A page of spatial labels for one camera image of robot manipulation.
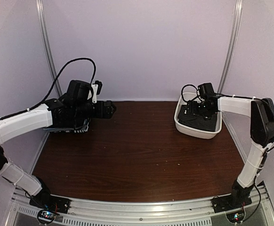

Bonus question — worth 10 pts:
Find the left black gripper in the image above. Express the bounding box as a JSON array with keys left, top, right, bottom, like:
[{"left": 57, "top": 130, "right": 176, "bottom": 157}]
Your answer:
[{"left": 73, "top": 100, "right": 116, "bottom": 119}]

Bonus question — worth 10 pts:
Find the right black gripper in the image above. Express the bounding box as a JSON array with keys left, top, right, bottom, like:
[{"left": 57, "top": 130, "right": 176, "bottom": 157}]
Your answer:
[{"left": 187, "top": 100, "right": 212, "bottom": 117}]

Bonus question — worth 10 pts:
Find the black pinstriped long sleeve shirt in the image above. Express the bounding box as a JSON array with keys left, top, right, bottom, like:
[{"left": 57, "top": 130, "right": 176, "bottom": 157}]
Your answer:
[{"left": 177, "top": 105, "right": 218, "bottom": 132}]

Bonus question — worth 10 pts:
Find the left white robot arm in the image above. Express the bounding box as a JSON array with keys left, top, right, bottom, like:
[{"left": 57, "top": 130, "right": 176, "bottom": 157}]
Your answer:
[{"left": 0, "top": 80, "right": 116, "bottom": 209}]

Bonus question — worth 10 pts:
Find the stack of folded shirts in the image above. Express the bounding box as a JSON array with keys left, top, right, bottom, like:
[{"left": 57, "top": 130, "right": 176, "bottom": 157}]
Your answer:
[{"left": 43, "top": 120, "right": 89, "bottom": 133}]

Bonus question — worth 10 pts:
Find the white plastic tub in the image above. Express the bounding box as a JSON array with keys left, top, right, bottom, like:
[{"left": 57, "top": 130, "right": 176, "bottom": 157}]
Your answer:
[{"left": 174, "top": 92, "right": 222, "bottom": 139}]

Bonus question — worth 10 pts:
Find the right circuit board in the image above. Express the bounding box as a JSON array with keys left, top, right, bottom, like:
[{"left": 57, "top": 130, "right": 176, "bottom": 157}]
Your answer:
[{"left": 226, "top": 211, "right": 245, "bottom": 224}]

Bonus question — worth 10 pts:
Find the circuit board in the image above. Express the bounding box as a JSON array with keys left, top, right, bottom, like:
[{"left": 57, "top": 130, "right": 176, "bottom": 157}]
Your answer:
[
  {"left": 37, "top": 210, "right": 56, "bottom": 225},
  {"left": 226, "top": 211, "right": 245, "bottom": 224}
]

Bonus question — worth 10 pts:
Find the left circuit board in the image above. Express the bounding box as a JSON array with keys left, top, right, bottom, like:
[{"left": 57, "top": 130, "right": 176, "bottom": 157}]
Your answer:
[{"left": 37, "top": 210, "right": 56, "bottom": 225}]

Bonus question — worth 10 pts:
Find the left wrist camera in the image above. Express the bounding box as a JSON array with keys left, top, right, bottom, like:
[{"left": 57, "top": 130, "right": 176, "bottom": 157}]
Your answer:
[{"left": 91, "top": 81, "right": 103, "bottom": 104}]

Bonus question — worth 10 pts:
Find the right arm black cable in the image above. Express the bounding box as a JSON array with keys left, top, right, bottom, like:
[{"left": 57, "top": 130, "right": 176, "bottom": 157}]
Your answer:
[{"left": 181, "top": 84, "right": 200, "bottom": 103}]

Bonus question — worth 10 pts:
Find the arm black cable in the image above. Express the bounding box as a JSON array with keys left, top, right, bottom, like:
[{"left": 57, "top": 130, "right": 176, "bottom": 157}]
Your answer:
[
  {"left": 181, "top": 84, "right": 200, "bottom": 103},
  {"left": 26, "top": 57, "right": 97, "bottom": 113}
]

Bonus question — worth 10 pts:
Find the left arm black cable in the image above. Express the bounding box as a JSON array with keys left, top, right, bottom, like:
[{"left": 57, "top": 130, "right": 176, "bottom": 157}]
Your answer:
[{"left": 26, "top": 57, "right": 97, "bottom": 113}]

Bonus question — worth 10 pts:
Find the left aluminium post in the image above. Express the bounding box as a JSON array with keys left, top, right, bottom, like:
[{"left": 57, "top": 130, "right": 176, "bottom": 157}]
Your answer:
[{"left": 35, "top": 0, "right": 63, "bottom": 95}]

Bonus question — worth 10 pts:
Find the aluminium post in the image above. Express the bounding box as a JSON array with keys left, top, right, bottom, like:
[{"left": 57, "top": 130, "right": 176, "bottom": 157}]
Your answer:
[
  {"left": 218, "top": 0, "right": 243, "bottom": 93},
  {"left": 35, "top": 0, "right": 63, "bottom": 95}
]

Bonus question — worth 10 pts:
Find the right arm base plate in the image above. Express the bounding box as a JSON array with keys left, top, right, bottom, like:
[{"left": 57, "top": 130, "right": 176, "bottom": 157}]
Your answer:
[{"left": 210, "top": 194, "right": 252, "bottom": 213}]

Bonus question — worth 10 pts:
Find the aluminium front rail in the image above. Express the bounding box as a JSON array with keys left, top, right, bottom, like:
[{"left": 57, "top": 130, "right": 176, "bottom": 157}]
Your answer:
[{"left": 5, "top": 185, "right": 274, "bottom": 226}]

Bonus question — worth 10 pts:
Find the right aluminium post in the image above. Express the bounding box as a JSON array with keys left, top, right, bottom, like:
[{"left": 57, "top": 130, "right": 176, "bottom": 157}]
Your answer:
[{"left": 218, "top": 0, "right": 243, "bottom": 93}]

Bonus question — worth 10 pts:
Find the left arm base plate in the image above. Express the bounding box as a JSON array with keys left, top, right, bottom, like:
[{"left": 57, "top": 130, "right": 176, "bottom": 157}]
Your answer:
[{"left": 29, "top": 193, "right": 70, "bottom": 214}]

